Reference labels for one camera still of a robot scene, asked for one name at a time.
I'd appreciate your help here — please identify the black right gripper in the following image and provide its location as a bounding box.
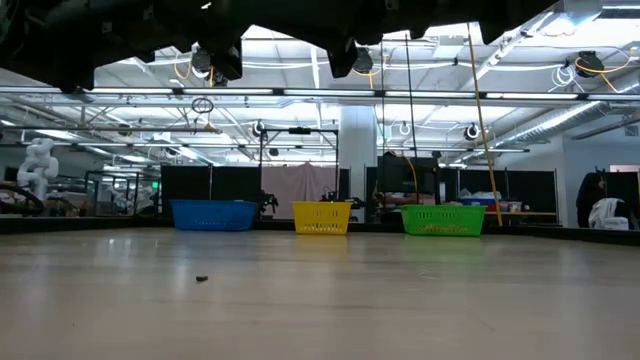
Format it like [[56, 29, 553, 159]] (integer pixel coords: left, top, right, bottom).
[[252, 0, 386, 80]]

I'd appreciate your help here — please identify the black desk device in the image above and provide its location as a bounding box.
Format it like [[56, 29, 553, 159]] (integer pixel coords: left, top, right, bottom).
[[255, 192, 280, 217]]

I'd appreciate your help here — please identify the yellow extension cable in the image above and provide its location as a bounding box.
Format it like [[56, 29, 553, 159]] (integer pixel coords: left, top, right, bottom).
[[465, 22, 503, 227]]

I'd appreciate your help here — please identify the long ceiling light bar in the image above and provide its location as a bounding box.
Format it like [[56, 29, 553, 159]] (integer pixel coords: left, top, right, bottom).
[[0, 85, 640, 104]]

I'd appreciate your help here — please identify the blue plastic basket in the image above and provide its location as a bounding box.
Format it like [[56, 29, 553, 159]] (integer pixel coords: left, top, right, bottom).
[[169, 199, 259, 233]]

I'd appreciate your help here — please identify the pink hanging curtain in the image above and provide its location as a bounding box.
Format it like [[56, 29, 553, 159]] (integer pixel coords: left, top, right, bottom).
[[260, 162, 340, 220]]

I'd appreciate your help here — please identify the black workcell frame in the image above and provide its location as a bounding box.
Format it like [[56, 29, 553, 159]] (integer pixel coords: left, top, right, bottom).
[[83, 169, 162, 217]]

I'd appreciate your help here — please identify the green plastic basket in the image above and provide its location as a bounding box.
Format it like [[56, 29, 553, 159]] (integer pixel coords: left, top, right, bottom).
[[399, 204, 488, 238]]

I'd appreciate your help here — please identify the white jacket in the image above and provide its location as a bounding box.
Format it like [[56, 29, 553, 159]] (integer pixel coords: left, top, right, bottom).
[[588, 197, 626, 230]]

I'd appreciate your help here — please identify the person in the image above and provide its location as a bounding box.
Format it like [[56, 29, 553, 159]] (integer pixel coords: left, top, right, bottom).
[[575, 172, 609, 229]]

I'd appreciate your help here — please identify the yellow plastic basket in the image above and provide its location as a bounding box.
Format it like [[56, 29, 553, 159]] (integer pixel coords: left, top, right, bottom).
[[291, 200, 353, 236]]

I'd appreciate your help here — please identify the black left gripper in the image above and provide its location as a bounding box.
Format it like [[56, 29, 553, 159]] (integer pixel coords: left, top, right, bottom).
[[149, 0, 251, 82]]

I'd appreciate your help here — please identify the black gantry frame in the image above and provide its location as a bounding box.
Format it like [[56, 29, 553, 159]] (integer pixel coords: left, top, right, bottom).
[[257, 127, 340, 171]]

